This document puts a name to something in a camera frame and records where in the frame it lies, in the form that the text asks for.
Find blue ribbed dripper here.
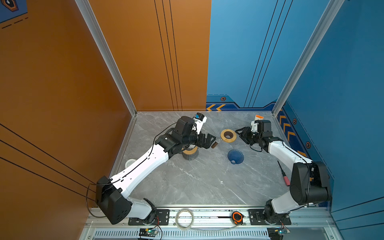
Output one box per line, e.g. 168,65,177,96
227,149,245,165

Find aluminium corner post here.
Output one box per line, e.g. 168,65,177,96
272,0,345,117
75,0,137,117

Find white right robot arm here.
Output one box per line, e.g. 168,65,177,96
235,127,332,225

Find green circuit board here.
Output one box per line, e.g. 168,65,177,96
139,228,159,239
267,228,286,240

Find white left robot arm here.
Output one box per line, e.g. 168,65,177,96
96,133,216,225

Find grey glass carafe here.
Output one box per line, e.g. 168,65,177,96
182,151,199,161

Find red handled screwdriver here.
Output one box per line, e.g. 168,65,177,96
278,161,291,187

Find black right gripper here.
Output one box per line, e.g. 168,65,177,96
235,126,262,146

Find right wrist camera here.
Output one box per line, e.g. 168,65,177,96
251,120,272,133

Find aluminium corner post right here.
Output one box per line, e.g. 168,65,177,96
272,0,345,117

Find orange black tape measure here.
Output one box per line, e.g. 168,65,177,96
231,212,244,226

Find aluminium corner post left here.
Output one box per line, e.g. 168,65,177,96
75,0,137,117

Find green circuit board right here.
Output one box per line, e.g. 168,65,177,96
267,228,286,240

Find green circuit board left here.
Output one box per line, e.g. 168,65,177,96
139,228,159,239

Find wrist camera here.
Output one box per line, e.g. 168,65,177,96
251,120,272,133
174,113,208,136

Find clear coiled tube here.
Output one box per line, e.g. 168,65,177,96
174,208,195,231

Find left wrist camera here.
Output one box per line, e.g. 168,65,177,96
174,113,208,136

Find coffee filter paper pack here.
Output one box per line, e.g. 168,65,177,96
254,115,264,122

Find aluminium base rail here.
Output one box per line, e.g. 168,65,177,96
80,205,343,240

